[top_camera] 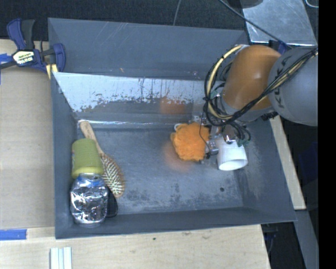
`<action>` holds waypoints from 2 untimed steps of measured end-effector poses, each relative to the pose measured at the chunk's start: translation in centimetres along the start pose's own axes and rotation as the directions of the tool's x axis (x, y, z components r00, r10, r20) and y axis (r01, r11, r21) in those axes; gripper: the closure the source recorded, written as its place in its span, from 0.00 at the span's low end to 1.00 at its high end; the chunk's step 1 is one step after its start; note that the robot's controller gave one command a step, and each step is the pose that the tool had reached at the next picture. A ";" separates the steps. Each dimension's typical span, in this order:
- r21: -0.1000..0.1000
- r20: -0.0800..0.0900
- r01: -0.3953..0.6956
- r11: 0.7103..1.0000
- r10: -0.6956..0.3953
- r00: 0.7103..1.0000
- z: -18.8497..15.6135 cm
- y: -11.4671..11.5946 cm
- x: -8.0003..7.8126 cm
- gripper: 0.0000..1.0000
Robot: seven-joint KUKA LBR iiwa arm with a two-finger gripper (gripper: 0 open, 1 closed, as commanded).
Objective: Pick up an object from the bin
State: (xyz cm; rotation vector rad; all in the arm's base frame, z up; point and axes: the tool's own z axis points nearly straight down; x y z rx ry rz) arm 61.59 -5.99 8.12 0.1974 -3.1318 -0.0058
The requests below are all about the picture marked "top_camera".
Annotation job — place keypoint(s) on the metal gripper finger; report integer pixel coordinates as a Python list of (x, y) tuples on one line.
[(213, 151), (211, 144)]

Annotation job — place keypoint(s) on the grey metal bin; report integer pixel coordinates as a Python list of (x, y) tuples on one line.
[(162, 178)]

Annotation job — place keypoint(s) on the white plastic cup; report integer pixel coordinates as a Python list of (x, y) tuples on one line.
[(232, 157)]

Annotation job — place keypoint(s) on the crushed silver can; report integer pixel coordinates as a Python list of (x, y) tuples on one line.
[(88, 200)]

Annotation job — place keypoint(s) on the pale flat board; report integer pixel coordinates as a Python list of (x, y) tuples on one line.
[(25, 150)]

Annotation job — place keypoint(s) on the wooden hairbrush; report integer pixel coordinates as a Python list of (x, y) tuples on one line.
[(113, 175)]

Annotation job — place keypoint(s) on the orange mesh bath sponge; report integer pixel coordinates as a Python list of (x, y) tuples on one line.
[(189, 141)]

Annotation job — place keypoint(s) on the green plastic cup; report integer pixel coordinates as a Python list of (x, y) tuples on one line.
[(86, 157)]

